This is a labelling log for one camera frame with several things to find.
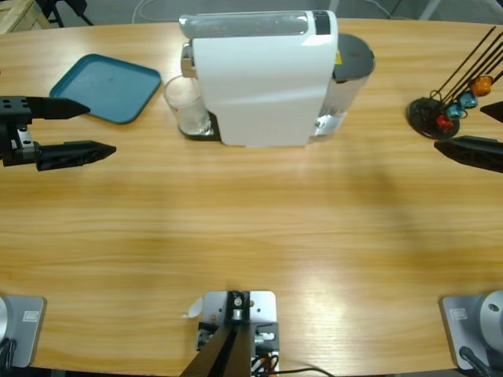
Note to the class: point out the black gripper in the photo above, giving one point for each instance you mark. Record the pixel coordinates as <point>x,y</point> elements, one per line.
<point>13,110</point>

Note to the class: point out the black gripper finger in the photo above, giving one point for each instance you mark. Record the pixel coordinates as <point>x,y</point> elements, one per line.
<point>496,109</point>
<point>475,151</point>

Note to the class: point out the clear glass cup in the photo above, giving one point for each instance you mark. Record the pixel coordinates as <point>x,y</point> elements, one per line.
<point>186,106</point>

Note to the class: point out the robot arm grey base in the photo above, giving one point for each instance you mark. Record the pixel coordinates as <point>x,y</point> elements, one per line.
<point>471,326</point>
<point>23,334</point>

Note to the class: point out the orange coffee capsule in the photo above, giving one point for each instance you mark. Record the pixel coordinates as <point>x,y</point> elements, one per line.
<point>482,86</point>

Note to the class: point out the teal blue coffee capsule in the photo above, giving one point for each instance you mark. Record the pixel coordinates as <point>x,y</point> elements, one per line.
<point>468,100</point>
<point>455,111</point>

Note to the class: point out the red coffee capsule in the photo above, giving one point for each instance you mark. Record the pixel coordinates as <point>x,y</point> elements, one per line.
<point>444,123</point>

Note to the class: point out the white capsule coffee machine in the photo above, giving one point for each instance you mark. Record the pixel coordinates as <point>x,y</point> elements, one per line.
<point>259,86</point>

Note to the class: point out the black capsule holder with rods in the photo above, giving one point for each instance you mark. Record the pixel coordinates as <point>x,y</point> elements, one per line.
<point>424,118</point>

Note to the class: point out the teal plastic tray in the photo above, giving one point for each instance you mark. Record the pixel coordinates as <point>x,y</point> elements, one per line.
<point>110,84</point>

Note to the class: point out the black chair legs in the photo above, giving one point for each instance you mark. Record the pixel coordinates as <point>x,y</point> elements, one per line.
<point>55,12</point>

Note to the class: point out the light wooden crate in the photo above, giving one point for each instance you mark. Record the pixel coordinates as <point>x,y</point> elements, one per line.
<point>19,15</point>

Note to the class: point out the silver grated drip tray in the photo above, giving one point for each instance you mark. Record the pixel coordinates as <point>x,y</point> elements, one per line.
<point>210,129</point>

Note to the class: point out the clear water tank black lid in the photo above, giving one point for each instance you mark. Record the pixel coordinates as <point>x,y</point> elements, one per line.
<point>353,55</point>

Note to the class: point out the white paper tag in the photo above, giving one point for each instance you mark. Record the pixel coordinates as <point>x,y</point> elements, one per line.
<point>194,308</point>

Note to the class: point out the grey metal frame leg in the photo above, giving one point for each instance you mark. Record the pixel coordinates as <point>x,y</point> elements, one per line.
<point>430,8</point>

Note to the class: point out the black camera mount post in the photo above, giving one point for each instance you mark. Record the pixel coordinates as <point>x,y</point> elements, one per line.
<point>224,353</point>

